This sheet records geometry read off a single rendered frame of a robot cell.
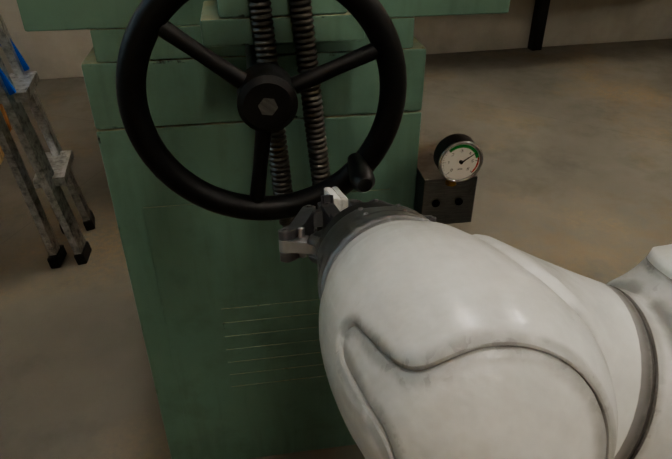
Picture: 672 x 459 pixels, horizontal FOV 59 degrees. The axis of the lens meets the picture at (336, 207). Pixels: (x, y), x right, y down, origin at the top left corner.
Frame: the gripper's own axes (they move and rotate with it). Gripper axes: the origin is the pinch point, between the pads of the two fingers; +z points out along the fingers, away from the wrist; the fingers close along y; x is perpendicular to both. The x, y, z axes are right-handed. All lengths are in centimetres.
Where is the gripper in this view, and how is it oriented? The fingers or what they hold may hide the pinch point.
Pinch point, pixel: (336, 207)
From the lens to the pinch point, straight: 59.1
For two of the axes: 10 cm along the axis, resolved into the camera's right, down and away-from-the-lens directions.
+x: 0.5, 9.8, 2.0
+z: -1.4, -1.9, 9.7
